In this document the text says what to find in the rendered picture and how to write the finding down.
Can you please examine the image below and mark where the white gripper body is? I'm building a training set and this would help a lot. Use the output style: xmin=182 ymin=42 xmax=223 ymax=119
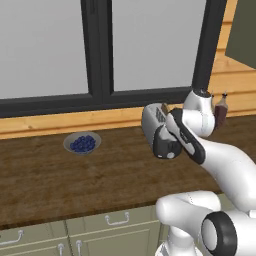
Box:
xmin=165 ymin=111 xmax=183 ymax=142

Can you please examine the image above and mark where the silver toaster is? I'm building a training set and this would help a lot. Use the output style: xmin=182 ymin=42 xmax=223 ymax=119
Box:
xmin=141 ymin=102 xmax=184 ymax=160

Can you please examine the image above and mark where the brown glass bottle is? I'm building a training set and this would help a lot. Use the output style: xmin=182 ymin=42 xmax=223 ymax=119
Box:
xmin=214 ymin=91 xmax=230 ymax=131
xmin=208 ymin=89 xmax=215 ymax=111

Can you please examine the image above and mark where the blue blueberries pile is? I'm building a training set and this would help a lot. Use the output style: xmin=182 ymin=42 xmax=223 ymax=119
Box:
xmin=69 ymin=134 xmax=97 ymax=154

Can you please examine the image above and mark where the pale green drawer front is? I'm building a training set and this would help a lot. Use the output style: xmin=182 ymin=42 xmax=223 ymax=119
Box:
xmin=0 ymin=220 xmax=69 ymax=249
xmin=64 ymin=205 xmax=162 ymax=238
xmin=217 ymin=192 xmax=236 ymax=212

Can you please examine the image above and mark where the dark framed window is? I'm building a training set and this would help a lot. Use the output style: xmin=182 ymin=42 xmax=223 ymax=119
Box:
xmin=0 ymin=0 xmax=228 ymax=119

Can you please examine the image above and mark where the grey bowl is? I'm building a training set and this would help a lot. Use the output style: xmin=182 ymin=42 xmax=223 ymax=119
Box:
xmin=62 ymin=130 xmax=102 ymax=156

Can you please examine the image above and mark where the pale green cupboard door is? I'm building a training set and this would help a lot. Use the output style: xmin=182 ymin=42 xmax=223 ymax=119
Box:
xmin=0 ymin=244 xmax=70 ymax=256
xmin=68 ymin=228 xmax=162 ymax=256

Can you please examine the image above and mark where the silver drawer handle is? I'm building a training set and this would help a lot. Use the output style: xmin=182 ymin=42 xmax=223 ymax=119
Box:
xmin=0 ymin=229 xmax=25 ymax=247
xmin=104 ymin=211 xmax=131 ymax=227

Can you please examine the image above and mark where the dark green wall cupboard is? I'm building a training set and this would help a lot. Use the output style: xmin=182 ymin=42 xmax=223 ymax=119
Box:
xmin=224 ymin=0 xmax=256 ymax=70

